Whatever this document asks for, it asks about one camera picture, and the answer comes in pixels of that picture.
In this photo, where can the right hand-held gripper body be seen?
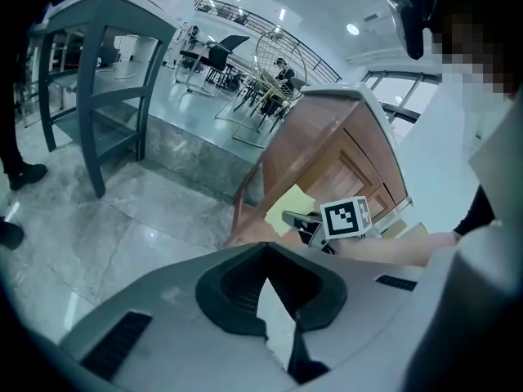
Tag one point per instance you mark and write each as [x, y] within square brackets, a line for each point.
[341, 221]

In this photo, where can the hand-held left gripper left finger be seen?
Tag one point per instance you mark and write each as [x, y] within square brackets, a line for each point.
[229, 300]

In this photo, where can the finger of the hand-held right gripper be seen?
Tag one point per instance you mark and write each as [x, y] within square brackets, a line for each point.
[295, 222]
[304, 214]

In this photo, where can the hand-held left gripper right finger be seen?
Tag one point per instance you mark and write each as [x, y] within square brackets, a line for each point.
[318, 300]

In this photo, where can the yellow cloth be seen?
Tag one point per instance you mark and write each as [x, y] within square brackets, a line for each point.
[286, 206]

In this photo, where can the brown wooden cabinet with doors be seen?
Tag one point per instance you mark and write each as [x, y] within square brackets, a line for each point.
[327, 145]

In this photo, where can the person's right forearm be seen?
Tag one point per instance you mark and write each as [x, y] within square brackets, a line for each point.
[388, 249]

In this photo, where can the person's white shirt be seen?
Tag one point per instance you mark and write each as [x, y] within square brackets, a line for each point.
[433, 157]

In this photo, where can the black office chair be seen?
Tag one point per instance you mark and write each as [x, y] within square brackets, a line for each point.
[216, 53]

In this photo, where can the round ceiling light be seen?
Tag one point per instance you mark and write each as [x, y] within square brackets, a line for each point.
[352, 29]

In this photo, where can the black metal railing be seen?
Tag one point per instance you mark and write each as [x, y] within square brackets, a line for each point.
[265, 20]

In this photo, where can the grey table with shelf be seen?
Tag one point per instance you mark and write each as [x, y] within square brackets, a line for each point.
[88, 96]

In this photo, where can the black head-worn camera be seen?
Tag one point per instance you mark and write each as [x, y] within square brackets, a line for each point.
[408, 14]

